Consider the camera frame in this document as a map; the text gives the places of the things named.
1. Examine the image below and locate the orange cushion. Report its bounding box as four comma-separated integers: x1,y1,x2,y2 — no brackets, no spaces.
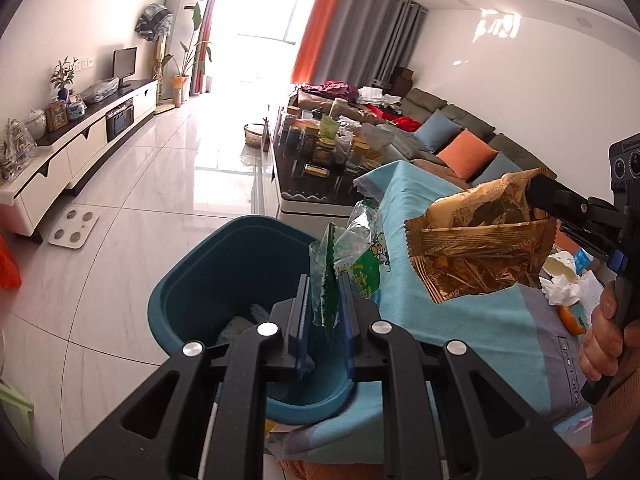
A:
436,129,499,182

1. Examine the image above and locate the crumpled white tissue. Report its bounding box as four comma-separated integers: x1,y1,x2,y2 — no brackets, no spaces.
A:
539,272,586,307

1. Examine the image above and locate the orange curtain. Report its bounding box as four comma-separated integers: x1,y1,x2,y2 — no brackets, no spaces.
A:
291,0,347,92

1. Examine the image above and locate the grey curtain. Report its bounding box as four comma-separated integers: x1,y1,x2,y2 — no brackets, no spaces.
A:
315,0,429,97

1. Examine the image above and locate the grey-green sofa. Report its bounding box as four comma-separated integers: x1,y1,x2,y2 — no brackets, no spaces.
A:
370,87,558,186

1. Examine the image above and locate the pile of clothes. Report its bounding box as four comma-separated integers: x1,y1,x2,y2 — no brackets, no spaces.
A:
295,79,422,134

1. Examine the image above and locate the model ship in case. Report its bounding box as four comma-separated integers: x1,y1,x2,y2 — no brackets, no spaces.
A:
0,119,39,182

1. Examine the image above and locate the red plastic bag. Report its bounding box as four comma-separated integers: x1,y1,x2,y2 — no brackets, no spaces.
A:
0,232,24,292

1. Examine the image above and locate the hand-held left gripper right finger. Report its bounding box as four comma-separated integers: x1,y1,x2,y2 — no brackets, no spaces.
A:
339,270,587,480

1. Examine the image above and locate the black monitor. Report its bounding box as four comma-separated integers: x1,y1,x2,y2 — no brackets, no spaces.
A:
112,47,138,89

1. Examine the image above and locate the group of jars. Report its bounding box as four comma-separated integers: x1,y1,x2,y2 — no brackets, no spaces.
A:
272,97,386,179

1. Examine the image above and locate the striped curtain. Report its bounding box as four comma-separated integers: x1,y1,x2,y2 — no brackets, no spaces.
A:
189,0,229,96

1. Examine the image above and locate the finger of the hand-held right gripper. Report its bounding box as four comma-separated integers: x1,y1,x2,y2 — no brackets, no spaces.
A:
525,174,592,221
556,217,622,257

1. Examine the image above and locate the teal table cloth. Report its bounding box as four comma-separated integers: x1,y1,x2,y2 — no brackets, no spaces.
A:
267,160,621,462

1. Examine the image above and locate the blue white packet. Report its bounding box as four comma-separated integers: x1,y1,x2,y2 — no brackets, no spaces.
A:
570,247,596,276

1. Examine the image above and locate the person's right forearm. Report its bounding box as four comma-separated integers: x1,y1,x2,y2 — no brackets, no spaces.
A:
575,360,640,467

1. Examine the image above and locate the green clear plastic wrapper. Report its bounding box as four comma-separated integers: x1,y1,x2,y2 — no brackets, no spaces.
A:
308,199,389,344

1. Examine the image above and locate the white crumpled paper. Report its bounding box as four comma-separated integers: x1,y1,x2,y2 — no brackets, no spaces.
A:
215,302,274,347

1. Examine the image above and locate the person's right hand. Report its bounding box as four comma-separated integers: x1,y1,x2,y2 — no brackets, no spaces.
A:
577,280,640,383

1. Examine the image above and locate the teal plastic trash bin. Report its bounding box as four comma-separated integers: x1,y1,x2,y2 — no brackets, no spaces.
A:
148,215,382,423

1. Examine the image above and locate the blue cushion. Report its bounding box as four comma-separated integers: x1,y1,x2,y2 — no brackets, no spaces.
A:
470,152,524,191
415,110,463,154

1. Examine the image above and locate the tall leafy potted plant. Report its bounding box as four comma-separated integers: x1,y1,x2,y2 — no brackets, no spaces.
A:
161,2,214,109

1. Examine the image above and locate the plant in blue vase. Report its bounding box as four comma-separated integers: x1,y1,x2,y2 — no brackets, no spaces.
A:
50,56,79,104

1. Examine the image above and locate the white bathroom scale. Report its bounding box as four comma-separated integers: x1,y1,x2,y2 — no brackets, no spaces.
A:
48,208,100,249

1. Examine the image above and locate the white standing air conditioner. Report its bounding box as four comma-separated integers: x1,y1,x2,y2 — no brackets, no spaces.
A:
162,0,214,107

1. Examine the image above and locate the white black tv stand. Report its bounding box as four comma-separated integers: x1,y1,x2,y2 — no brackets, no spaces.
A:
0,78,160,237

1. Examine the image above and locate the clear plastic bag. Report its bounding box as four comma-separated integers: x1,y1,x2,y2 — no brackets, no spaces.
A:
80,77,121,104

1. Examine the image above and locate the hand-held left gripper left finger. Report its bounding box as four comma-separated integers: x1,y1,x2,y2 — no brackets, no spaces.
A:
59,274,316,480

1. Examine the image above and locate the white paper cup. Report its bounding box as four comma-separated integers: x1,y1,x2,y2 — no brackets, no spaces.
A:
542,251,581,283

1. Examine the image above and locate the wooden picture frame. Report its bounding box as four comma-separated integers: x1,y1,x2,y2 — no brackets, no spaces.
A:
45,101,70,131

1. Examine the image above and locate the brown wooden cabinet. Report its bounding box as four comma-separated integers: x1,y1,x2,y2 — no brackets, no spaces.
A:
390,66,415,96

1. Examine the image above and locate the covered standing fan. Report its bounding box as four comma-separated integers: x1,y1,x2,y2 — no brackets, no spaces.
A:
136,2,174,106

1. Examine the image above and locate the black coffee table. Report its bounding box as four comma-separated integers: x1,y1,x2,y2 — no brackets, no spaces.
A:
270,105,387,219

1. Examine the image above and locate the wicker basket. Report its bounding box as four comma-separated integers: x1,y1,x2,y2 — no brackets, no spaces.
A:
243,122,271,150

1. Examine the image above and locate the white ceramic jar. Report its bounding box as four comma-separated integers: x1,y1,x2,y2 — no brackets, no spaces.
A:
24,109,48,141

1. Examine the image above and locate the gold foil snack wrapper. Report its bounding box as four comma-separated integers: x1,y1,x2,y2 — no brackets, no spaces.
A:
404,167,559,305

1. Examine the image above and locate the orange peel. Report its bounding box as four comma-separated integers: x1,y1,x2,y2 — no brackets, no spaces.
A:
557,305,589,336

